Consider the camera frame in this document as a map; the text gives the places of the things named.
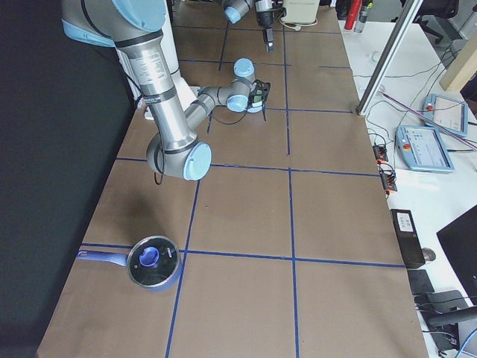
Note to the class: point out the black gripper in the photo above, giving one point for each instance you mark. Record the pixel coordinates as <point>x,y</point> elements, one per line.
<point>263,112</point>
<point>265,16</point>

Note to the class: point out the green bowl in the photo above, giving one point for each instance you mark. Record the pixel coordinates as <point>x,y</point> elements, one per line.
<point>256,101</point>

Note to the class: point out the blue bowl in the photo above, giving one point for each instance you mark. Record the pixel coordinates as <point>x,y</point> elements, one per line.
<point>255,109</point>

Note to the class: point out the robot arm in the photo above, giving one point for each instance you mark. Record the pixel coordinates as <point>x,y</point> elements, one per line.
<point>141,31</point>
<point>235,10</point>

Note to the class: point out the silver toaster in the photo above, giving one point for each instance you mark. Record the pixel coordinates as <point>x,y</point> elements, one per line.
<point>300,12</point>

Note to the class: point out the red bottle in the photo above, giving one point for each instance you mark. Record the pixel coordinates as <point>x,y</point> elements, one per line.
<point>352,14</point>

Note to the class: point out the near teach pendant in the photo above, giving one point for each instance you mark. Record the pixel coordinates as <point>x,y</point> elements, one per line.
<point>422,149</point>

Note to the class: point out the teach pendant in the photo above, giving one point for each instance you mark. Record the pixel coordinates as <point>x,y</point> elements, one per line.
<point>447,112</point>
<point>422,149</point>

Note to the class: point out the far teach pendant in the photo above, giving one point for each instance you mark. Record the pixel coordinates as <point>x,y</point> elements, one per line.
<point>447,112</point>

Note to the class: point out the black box with label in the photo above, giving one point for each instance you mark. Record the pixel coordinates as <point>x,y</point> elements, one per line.
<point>407,238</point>

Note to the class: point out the blue saucepan with lid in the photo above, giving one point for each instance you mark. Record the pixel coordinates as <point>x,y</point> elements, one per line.
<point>154,263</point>

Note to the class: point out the white power plug with cable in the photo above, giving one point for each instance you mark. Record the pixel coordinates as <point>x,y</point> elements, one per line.
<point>294,27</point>

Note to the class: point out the white pedestal column with base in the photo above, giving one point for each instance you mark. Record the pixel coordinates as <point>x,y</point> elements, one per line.
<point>152,57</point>

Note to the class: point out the aluminium frame post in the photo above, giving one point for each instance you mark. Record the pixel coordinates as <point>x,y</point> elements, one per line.
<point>405,19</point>

